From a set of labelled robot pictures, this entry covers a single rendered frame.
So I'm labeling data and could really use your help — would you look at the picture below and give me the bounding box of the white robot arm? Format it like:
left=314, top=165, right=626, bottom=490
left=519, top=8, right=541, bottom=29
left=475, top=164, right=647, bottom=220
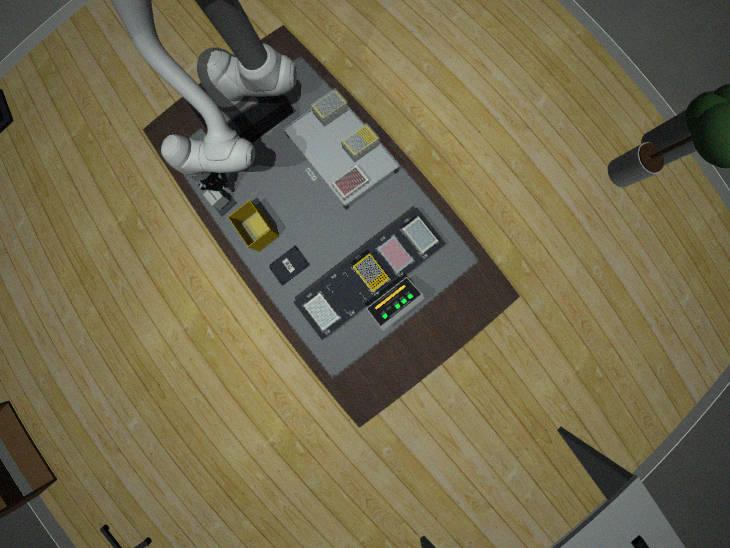
left=110, top=0, right=297, bottom=181

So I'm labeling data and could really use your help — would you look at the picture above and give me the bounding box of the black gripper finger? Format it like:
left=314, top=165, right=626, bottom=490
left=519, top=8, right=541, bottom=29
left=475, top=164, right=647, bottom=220
left=198, top=180, right=230, bottom=193
left=214, top=173, right=231, bottom=192

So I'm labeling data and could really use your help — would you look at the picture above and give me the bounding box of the white multi-trough reservoir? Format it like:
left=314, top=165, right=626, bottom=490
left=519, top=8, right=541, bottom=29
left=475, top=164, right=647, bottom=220
left=402, top=217, right=438, bottom=255

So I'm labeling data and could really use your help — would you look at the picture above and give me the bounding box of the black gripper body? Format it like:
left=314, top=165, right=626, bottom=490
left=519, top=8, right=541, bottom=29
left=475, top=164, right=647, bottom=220
left=200, top=172, right=219, bottom=185

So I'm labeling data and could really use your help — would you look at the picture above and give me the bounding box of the yellow waste bin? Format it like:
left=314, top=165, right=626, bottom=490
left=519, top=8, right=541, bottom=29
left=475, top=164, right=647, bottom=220
left=228, top=200, right=279, bottom=252

